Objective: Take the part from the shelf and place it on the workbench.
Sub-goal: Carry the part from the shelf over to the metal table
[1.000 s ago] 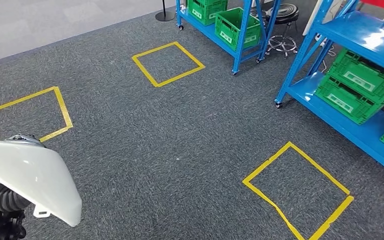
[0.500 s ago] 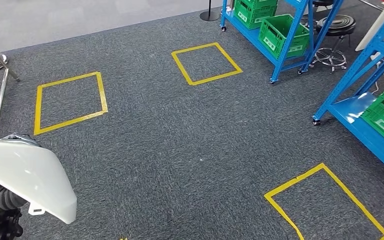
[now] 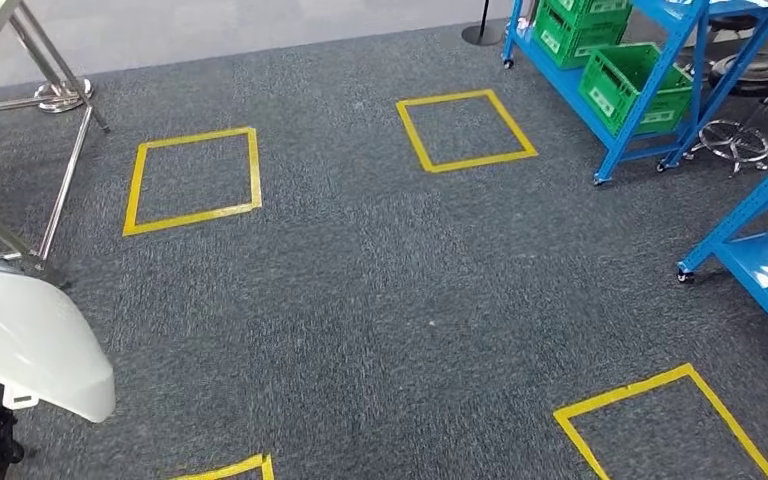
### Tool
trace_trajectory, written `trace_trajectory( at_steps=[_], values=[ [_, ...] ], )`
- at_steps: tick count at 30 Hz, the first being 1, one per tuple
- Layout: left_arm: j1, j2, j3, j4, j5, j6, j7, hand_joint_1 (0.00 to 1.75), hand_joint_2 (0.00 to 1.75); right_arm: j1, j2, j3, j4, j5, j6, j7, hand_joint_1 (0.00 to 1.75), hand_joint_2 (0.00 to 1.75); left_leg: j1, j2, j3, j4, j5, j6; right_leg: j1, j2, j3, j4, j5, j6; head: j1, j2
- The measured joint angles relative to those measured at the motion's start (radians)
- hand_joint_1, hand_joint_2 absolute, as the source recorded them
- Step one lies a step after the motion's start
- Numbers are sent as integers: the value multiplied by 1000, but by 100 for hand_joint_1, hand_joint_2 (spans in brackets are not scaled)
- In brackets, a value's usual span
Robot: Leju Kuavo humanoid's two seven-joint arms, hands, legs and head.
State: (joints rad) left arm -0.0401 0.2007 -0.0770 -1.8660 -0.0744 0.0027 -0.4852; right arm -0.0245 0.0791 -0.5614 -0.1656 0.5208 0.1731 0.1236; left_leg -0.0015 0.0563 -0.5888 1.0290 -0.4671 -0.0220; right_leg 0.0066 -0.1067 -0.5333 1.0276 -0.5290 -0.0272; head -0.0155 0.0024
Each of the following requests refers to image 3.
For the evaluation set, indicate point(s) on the black round stool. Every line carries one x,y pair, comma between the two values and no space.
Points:
732,23
755,73

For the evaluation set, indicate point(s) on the chrome round stanchion base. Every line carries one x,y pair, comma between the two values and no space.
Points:
62,96

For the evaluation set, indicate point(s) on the black stanchion post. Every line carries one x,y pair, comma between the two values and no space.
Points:
482,33

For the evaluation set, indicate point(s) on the green plastic crate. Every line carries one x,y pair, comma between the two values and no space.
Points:
566,40
622,86
589,8

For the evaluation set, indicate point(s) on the yellow floor tape square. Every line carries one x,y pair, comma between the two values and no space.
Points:
268,469
192,218
622,392
483,161

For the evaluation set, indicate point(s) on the white plastic body panel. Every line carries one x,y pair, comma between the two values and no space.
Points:
26,338

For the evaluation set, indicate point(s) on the blue metal shelf rack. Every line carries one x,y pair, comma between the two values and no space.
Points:
755,265
559,89

